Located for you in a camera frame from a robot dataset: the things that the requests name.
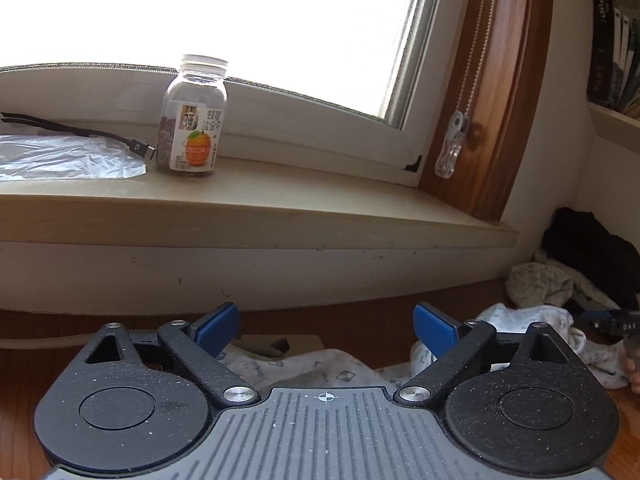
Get black folded sweater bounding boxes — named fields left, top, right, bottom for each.
left=542, top=207, right=640, bottom=306

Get blind bead cord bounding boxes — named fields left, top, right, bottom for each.
left=457, top=0, right=501, bottom=116

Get white patterned folded garment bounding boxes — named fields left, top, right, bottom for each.
left=532, top=249, right=623, bottom=312

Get clear plastic bag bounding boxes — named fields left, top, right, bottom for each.
left=0, top=135, right=147, bottom=182

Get beige socket plate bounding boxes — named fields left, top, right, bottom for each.
left=239, top=332, right=327, bottom=359

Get black charging cable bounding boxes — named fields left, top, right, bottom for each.
left=0, top=111, right=157, bottom=161

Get beige window sill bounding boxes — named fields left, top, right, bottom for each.
left=0, top=152, right=521, bottom=263

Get row of books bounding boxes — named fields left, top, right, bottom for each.
left=586, top=0, right=640, bottom=121

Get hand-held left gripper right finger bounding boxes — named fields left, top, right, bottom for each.
left=393, top=302, right=568, bottom=407

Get clear plastic cord clip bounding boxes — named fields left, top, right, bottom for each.
left=434, top=111, right=471, bottom=179

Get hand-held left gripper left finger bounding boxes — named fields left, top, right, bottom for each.
left=85, top=302, right=261, bottom=408

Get glass jar with orange label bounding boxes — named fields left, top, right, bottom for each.
left=154, top=54, right=230, bottom=177

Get wooden window trim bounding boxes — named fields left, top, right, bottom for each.
left=422, top=0, right=556, bottom=223

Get white patterned pants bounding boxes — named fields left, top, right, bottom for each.
left=220, top=261, right=632, bottom=392

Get white window frame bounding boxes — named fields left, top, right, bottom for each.
left=0, top=0, right=478, bottom=187

